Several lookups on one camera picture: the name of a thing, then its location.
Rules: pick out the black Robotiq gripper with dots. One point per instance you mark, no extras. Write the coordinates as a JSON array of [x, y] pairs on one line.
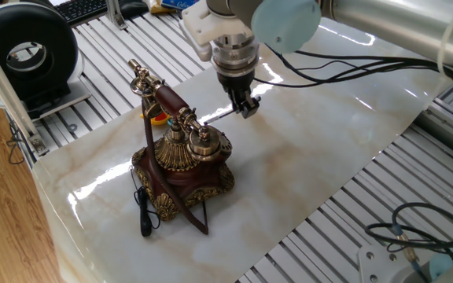
[[236, 83]]

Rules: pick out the brass red phone handset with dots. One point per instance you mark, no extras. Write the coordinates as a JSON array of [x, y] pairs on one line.
[[169, 100]]

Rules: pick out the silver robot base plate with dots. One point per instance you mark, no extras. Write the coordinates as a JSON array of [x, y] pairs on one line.
[[376, 263]]

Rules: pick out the black silver ballpoint pen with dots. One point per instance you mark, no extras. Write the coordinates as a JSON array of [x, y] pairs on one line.
[[220, 116]]

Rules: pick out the aluminium frame beam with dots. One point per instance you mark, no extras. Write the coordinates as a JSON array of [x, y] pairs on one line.
[[2, 86]]

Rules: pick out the blue snack packet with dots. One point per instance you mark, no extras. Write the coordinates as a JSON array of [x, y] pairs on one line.
[[175, 4]]

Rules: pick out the yellow orange toy turtle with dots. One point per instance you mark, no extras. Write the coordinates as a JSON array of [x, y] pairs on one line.
[[159, 120]]

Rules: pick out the antique brass red phone base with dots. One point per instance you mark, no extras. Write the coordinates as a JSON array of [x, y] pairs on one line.
[[187, 181]]

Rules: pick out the short aluminium post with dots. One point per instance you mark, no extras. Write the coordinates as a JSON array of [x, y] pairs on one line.
[[115, 15]]

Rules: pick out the glossy marble pattern mat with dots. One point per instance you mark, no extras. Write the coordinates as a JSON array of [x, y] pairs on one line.
[[289, 177]]

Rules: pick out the black computer keyboard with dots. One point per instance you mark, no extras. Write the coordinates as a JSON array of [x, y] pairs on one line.
[[81, 8]]

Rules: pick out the metal corner bracket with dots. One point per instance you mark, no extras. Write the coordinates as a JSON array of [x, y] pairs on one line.
[[38, 146]]

